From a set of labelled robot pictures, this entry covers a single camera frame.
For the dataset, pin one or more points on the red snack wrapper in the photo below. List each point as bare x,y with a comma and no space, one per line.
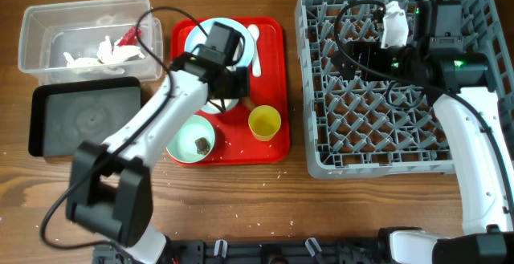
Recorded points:
129,38

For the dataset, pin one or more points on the clear plastic waste bin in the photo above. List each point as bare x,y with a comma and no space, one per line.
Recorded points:
51,34

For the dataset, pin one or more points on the yellow plastic cup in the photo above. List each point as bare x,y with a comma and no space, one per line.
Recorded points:
264,122

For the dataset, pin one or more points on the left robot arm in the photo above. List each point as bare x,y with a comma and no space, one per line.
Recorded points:
110,190

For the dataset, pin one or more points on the large light blue plate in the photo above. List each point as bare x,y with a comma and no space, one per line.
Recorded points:
196,36

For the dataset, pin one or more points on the white tissue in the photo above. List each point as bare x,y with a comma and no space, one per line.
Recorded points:
108,58

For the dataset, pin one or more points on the grey dishwasher rack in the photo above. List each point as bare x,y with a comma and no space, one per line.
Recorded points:
357,129

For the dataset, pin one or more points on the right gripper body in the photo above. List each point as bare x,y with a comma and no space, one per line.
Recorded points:
391,62

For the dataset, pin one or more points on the light blue rice bowl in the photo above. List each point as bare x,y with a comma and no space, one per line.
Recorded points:
219,106

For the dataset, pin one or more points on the mint green bowl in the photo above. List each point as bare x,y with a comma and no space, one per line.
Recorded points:
182,147

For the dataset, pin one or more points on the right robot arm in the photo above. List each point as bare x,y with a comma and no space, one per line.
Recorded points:
461,88

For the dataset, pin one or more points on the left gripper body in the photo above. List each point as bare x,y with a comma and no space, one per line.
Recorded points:
234,83

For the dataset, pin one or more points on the white plastic spoon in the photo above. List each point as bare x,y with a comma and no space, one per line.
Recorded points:
256,66

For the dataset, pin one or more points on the brown sweet potato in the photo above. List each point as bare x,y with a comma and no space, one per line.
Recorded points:
248,103

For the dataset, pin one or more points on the black food waste tray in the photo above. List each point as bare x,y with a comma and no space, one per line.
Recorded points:
63,115

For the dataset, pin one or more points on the dark mushroom scrap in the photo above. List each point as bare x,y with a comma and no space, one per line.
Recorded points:
203,146

